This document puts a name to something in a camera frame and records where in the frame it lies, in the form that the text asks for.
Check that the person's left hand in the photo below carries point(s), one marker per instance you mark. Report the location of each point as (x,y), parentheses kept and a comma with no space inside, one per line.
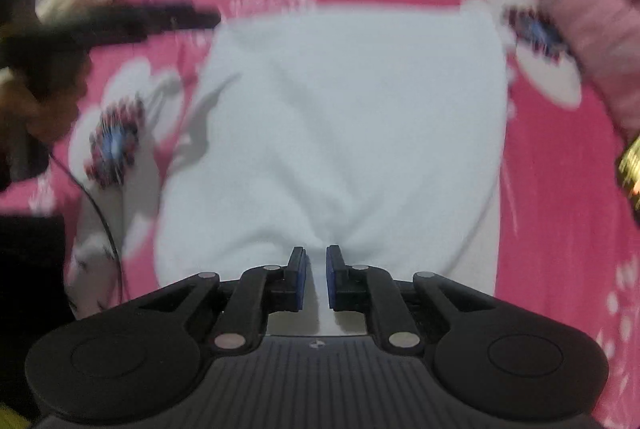
(55,109)

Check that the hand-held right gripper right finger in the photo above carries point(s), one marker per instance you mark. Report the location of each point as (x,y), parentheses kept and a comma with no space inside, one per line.
(331,279)

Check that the person's dark clothing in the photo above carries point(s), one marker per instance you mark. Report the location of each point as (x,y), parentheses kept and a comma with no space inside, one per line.
(30,309)

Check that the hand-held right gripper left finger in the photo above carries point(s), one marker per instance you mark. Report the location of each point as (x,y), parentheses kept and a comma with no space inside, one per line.
(299,279)

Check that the white sweatshirt with orange print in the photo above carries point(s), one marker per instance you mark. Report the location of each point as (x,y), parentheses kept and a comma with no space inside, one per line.
(340,134)

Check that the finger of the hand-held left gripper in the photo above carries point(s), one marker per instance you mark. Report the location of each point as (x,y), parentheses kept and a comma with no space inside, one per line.
(150,19)

